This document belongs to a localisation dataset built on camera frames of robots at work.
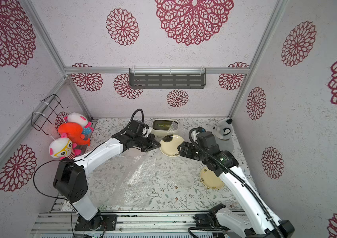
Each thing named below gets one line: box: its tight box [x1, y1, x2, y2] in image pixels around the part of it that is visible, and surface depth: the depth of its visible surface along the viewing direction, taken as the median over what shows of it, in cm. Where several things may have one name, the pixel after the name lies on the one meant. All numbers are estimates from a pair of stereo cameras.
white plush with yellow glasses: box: [49, 132, 82, 161], surface depth 82 cm
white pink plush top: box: [63, 112, 92, 128], surface depth 98 cm
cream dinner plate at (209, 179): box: [199, 166, 225, 190], surface depth 88 cm
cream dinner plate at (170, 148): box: [159, 134, 185, 158], surface depth 86 cm
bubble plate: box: [88, 150, 157, 207], surface depth 88 cm
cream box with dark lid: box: [151, 119, 179, 137], surface depth 108 cm
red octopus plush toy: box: [58, 121, 91, 146], surface depth 91 cm
